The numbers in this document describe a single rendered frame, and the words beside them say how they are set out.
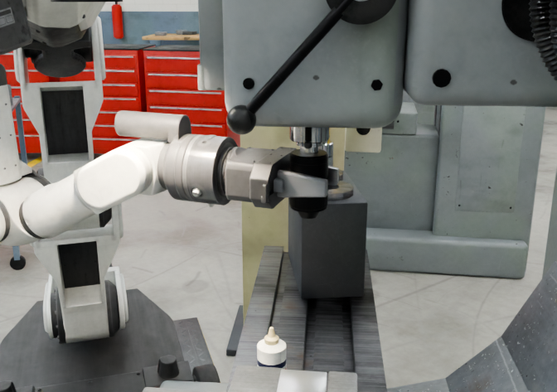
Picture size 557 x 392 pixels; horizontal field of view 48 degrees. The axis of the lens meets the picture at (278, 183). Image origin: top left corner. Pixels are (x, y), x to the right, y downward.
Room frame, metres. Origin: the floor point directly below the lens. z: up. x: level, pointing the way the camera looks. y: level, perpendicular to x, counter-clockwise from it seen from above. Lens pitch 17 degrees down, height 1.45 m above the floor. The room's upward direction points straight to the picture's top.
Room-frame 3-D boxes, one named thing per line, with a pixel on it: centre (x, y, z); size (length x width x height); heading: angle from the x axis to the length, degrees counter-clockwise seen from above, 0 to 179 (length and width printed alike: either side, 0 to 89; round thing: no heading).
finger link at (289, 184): (0.72, -0.03, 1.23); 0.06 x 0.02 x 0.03; 70
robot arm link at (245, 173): (0.78, 0.05, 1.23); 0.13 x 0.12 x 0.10; 160
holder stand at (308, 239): (1.18, -0.09, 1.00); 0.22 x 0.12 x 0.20; 5
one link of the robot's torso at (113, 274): (1.48, 0.50, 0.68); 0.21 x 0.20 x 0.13; 17
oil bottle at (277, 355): (0.77, 0.01, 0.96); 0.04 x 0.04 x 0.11
